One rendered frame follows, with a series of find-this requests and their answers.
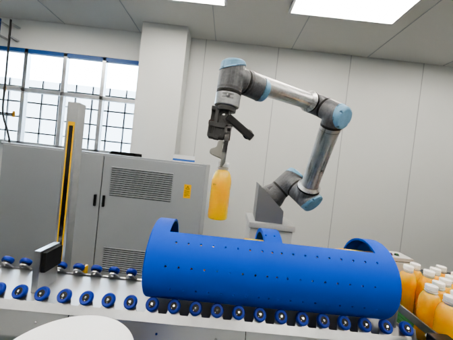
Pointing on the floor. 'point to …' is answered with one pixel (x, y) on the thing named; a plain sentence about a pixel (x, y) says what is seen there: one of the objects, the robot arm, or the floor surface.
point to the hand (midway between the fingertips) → (223, 163)
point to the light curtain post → (69, 179)
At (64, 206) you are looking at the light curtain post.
